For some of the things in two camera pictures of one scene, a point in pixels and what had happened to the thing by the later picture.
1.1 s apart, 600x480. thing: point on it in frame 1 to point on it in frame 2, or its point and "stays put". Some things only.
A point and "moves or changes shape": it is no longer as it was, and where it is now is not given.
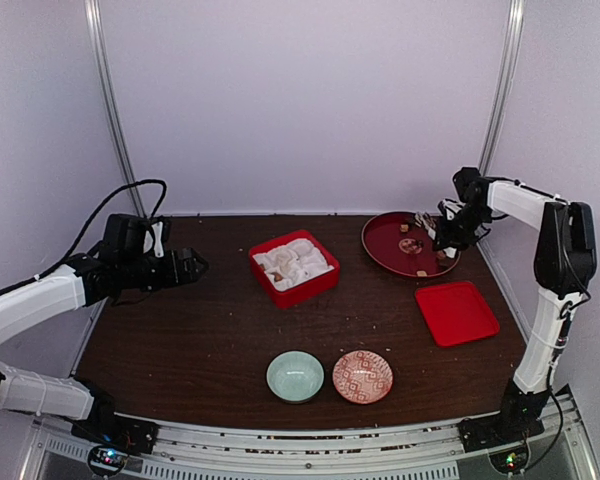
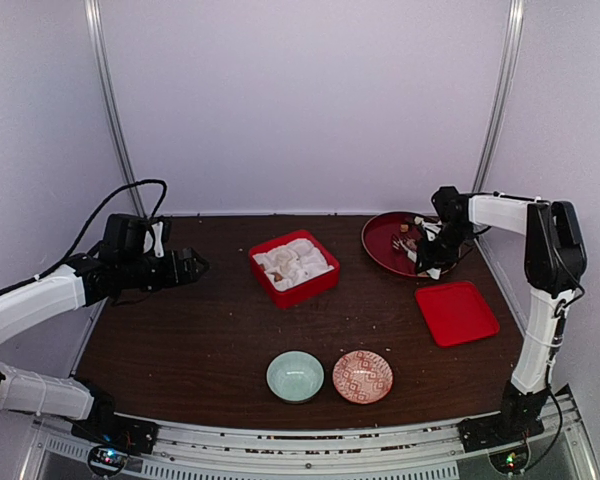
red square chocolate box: (295, 268) stays put
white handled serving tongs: (427, 222) moves or changes shape
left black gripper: (173, 276) stays put
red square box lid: (457, 313) stays put
